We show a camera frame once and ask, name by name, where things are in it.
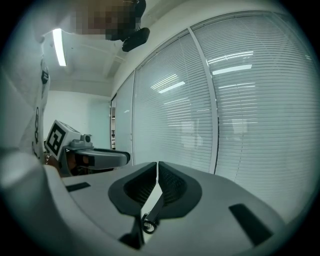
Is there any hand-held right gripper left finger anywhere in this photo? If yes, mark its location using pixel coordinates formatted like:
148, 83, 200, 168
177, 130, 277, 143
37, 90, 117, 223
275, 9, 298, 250
56, 161, 159, 251

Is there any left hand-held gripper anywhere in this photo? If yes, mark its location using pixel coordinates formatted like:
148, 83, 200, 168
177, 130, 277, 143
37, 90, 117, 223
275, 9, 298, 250
44, 119, 132, 176

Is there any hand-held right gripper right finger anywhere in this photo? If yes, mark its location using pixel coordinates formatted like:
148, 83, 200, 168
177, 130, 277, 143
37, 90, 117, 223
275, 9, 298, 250
143, 160, 296, 256

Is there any person's left hand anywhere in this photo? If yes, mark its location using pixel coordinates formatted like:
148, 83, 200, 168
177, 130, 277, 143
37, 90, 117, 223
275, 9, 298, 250
65, 152, 79, 174

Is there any white table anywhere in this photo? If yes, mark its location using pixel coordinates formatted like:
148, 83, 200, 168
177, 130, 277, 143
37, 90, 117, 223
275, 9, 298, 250
139, 183, 164, 248

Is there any person's white printed shirt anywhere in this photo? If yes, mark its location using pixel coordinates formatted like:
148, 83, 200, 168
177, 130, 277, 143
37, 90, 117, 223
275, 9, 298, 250
0, 14, 77, 167

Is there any ceiling light strip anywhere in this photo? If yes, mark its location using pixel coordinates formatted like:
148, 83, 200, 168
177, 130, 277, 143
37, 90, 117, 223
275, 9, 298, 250
52, 27, 68, 67

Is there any person's head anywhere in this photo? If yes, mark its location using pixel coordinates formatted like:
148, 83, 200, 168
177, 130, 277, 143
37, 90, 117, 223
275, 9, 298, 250
74, 0, 148, 43

